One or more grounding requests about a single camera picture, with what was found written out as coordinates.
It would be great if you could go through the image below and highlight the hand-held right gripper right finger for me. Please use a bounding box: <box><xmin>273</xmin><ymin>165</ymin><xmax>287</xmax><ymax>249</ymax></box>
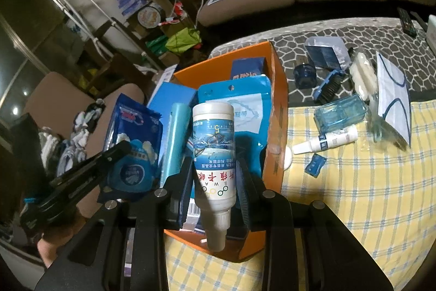
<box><xmin>237</xmin><ymin>158</ymin><xmax>396</xmax><ymax>291</ymax></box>

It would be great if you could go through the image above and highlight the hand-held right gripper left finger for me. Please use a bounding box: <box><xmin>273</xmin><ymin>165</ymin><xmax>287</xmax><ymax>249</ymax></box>
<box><xmin>34</xmin><ymin>156</ymin><xmax>195</xmax><ymax>291</ymax></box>

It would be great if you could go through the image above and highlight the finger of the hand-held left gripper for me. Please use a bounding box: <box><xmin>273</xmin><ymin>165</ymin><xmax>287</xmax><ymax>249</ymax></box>
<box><xmin>48</xmin><ymin>141</ymin><xmax>132</xmax><ymax>206</ymax></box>

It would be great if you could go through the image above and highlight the large white printed bottle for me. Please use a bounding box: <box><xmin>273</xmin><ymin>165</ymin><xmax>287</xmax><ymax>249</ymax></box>
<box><xmin>192</xmin><ymin>102</ymin><xmax>237</xmax><ymax>252</ymax></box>

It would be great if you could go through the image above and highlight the orange cardboard box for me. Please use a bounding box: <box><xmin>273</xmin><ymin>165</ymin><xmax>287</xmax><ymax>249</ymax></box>
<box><xmin>163</xmin><ymin>41</ymin><xmax>289</xmax><ymax>262</ymax></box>

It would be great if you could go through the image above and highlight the round dark compact mirror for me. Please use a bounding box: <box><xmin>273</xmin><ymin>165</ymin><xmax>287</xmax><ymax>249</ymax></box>
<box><xmin>293</xmin><ymin>63</ymin><xmax>317</xmax><ymax>90</ymax></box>

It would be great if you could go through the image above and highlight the clear cotton swab pack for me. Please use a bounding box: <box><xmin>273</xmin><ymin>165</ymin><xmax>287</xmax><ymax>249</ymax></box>
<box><xmin>349</xmin><ymin>52</ymin><xmax>384</xmax><ymax>145</ymax></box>

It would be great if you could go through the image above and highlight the person's left forearm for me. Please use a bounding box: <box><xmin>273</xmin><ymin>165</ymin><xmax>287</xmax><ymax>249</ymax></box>
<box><xmin>36</xmin><ymin>209</ymin><xmax>89</xmax><ymax>268</ymax></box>

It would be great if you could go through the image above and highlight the pile of clothing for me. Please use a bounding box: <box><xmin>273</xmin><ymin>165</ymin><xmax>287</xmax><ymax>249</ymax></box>
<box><xmin>39</xmin><ymin>100</ymin><xmax>106</xmax><ymax>176</ymax></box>

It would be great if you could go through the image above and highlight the teal plastic roll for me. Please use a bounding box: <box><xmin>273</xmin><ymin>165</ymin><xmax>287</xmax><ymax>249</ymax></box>
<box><xmin>159</xmin><ymin>103</ymin><xmax>192</xmax><ymax>189</ymax></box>

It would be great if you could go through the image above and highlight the small blue sharpener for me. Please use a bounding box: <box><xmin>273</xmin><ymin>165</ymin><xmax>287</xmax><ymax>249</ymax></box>
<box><xmin>305</xmin><ymin>155</ymin><xmax>328</xmax><ymax>177</ymax></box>

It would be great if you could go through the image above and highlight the light blue flat box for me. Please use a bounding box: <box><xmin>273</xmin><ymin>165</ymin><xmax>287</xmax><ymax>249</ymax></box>
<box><xmin>146</xmin><ymin>82</ymin><xmax>198</xmax><ymax>128</ymax></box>

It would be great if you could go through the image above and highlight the small white bottle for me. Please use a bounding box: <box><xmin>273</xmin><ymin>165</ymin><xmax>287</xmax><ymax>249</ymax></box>
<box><xmin>292</xmin><ymin>125</ymin><xmax>359</xmax><ymax>155</ymax></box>

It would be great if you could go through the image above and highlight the blue hanging pouch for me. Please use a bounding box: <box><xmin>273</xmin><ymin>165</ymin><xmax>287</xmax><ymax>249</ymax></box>
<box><xmin>198</xmin><ymin>74</ymin><xmax>273</xmax><ymax>176</ymax></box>

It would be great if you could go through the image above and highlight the white flat carton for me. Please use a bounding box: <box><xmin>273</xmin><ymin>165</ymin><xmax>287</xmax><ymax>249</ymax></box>
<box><xmin>150</xmin><ymin>64</ymin><xmax>179</xmax><ymax>97</ymax></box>

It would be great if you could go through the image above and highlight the yellow plaid cloth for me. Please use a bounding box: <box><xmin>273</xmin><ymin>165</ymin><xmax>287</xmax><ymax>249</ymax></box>
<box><xmin>167</xmin><ymin>100</ymin><xmax>436</xmax><ymax>291</ymax></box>

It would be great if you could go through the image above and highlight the dark blue small box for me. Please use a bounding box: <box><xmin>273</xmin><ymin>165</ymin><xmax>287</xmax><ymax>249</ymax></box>
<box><xmin>231</xmin><ymin>57</ymin><xmax>267</xmax><ymax>82</ymax></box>

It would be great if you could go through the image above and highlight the clear blue plastic case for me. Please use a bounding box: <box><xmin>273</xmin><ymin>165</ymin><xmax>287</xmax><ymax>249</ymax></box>
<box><xmin>313</xmin><ymin>94</ymin><xmax>369</xmax><ymax>135</ymax></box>

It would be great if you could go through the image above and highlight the blue black brush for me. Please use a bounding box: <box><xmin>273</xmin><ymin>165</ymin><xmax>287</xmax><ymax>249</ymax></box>
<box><xmin>315</xmin><ymin>69</ymin><xmax>344</xmax><ymax>104</ymax></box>

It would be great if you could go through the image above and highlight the green bag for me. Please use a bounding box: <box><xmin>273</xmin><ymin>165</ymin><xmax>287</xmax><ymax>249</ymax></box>
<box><xmin>165</xmin><ymin>28</ymin><xmax>201</xmax><ymax>55</ymax></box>

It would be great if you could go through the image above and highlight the round printed tin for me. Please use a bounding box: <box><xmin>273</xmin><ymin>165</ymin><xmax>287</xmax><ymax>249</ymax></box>
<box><xmin>137</xmin><ymin>3</ymin><xmax>162</xmax><ymax>29</ymax></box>

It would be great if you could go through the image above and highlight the blue foil packet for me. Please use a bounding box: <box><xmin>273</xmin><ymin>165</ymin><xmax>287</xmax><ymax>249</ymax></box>
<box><xmin>304</xmin><ymin>36</ymin><xmax>351</xmax><ymax>70</ymax></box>

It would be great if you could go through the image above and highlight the black remote control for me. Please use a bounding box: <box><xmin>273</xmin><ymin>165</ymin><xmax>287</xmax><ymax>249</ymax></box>
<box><xmin>397</xmin><ymin>6</ymin><xmax>418</xmax><ymax>37</ymax></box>

